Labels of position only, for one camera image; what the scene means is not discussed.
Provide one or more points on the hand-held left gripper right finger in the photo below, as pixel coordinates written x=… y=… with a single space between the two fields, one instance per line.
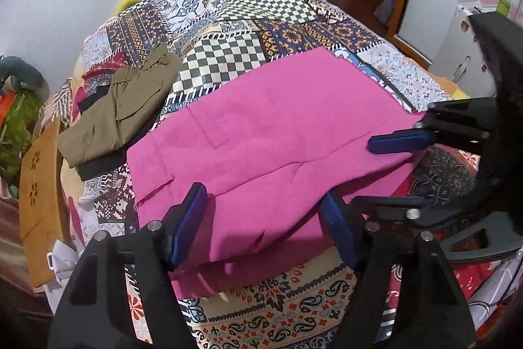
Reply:
x=339 y=228

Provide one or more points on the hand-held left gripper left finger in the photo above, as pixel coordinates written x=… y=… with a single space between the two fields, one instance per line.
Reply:
x=188 y=220

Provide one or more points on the wooden lap desk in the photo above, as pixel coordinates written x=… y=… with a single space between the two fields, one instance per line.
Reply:
x=41 y=189

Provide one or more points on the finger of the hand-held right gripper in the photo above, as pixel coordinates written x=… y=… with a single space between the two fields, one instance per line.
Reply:
x=392 y=208
x=396 y=140

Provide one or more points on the black pants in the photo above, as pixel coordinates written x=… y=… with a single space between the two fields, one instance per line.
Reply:
x=102 y=167

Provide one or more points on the striped brown pillow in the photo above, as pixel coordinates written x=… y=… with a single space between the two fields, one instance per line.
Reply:
x=57 y=103

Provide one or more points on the grey plush pillow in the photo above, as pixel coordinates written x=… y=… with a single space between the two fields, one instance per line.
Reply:
x=24 y=73

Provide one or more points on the green box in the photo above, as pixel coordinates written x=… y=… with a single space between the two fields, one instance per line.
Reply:
x=503 y=7

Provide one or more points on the pink pants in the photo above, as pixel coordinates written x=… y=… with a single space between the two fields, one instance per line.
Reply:
x=265 y=128

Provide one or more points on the olive green pants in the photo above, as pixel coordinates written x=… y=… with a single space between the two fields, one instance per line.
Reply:
x=122 y=112

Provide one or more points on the patchwork printed blanket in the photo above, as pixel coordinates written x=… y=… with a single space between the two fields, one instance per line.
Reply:
x=229 y=58

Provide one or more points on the white cabinet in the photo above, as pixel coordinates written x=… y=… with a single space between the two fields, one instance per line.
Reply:
x=453 y=46

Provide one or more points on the grey plastic bag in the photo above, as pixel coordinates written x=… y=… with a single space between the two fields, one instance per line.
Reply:
x=386 y=11

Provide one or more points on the orange box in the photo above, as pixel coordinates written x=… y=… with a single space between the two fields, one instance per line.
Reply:
x=6 y=99

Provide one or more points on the pale floral bedsheet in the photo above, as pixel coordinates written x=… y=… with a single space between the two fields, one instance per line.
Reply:
x=75 y=214

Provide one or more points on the green storage bag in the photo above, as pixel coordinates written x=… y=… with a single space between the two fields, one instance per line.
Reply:
x=16 y=136

